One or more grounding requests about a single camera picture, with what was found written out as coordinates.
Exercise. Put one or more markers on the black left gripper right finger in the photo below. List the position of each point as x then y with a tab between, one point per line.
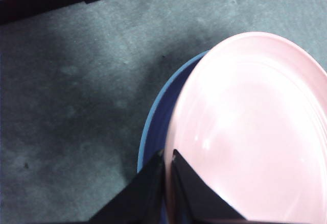
196	201

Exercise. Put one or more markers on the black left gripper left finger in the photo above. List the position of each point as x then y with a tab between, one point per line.
138	196

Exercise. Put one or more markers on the blue round plate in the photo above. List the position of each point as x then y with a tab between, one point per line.
158	127

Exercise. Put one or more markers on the pink round plate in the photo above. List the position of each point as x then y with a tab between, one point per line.
255	132

